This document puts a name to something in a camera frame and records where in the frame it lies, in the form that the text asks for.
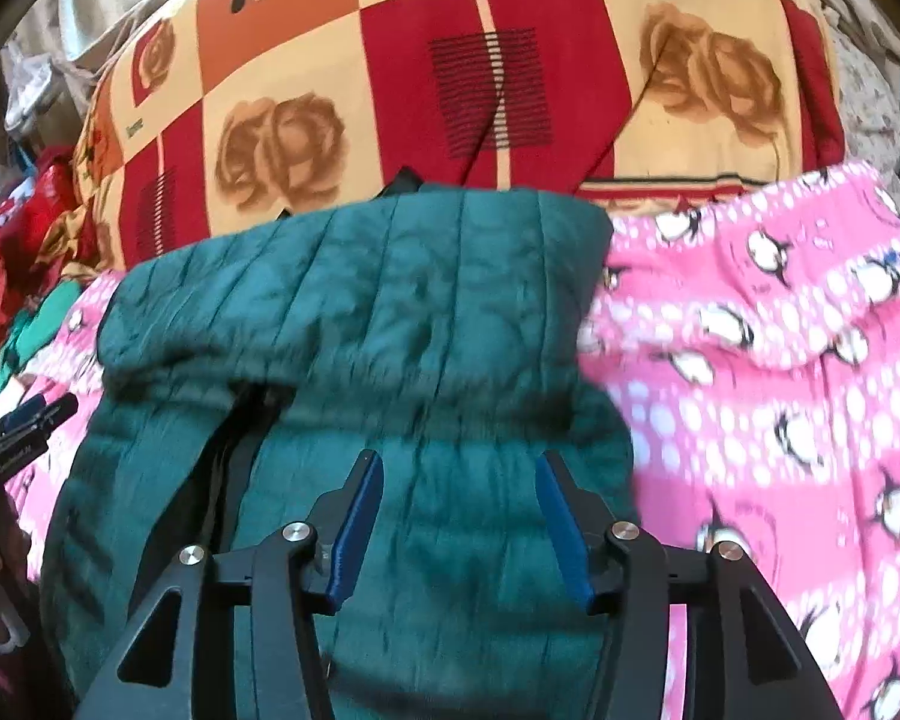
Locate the dark green puffer jacket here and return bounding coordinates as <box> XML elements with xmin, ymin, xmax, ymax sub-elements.
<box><xmin>40</xmin><ymin>185</ymin><xmax>634</xmax><ymax>718</ymax></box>

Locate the red clothes pile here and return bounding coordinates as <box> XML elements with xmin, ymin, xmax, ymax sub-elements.
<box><xmin>0</xmin><ymin>146</ymin><xmax>77</xmax><ymax>346</ymax></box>

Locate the light green garment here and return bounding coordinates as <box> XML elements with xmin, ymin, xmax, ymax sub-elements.
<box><xmin>0</xmin><ymin>281</ymin><xmax>82</xmax><ymax>394</ymax></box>

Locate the pink penguin bed sheet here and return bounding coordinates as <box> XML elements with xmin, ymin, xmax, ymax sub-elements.
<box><xmin>0</xmin><ymin>159</ymin><xmax>900</xmax><ymax>720</ymax></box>

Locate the red orange rose blanket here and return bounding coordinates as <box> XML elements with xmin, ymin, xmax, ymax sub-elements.
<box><xmin>74</xmin><ymin>0</ymin><xmax>845</xmax><ymax>268</ymax></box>

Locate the white floral cloth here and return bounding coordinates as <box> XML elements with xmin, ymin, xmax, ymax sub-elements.
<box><xmin>814</xmin><ymin>0</ymin><xmax>900</xmax><ymax>190</ymax></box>

